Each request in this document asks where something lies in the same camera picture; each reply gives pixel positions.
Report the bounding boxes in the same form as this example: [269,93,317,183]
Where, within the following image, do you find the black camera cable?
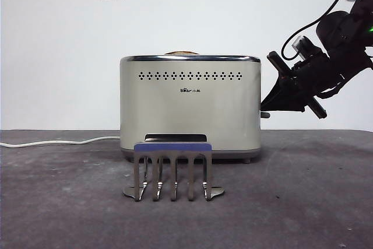
[281,0,368,61]

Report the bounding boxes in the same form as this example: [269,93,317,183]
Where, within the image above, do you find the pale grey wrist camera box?
[292,36,310,54]

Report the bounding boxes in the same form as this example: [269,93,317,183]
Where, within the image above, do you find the cream steel two-slot toaster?
[119,54,262,164]

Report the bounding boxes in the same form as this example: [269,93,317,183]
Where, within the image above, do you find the white power cable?
[0,135,121,148]

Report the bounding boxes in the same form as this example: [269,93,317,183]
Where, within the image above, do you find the steel bread rack blue top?
[122,141,226,202]

